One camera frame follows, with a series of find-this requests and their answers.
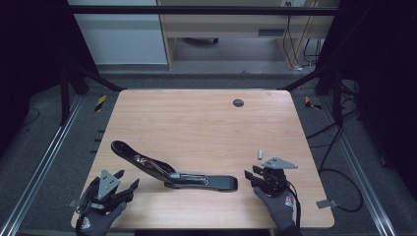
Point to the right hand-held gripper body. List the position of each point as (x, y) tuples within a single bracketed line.
[(278, 164)]

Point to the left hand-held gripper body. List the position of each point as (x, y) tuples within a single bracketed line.
[(106, 185)]

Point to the small grey cylinder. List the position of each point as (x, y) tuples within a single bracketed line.
[(260, 154)]

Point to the black stapler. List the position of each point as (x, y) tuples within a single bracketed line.
[(213, 182)]

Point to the person's left hand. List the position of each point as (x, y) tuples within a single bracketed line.
[(98, 221)]

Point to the person's right hand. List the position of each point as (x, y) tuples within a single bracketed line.
[(278, 208)]

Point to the grey tape piece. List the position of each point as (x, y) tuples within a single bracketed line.
[(73, 203), (326, 204)]

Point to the dark round table grommet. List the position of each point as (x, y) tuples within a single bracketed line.
[(238, 103)]

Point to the yellow black striped tape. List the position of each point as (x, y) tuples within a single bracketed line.
[(100, 103)]

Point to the black curtain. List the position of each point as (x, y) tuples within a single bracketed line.
[(29, 59), (380, 82)]

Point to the white cabinet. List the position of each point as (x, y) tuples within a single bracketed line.
[(121, 36)]

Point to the light wooden desk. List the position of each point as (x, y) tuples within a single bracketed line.
[(229, 26)]

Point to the aluminium floor rail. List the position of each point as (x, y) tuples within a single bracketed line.
[(360, 170), (49, 154)]

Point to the black frame strut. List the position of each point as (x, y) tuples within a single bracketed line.
[(308, 78), (95, 78)]

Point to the black horizontal frame bar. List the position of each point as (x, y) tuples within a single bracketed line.
[(196, 10)]

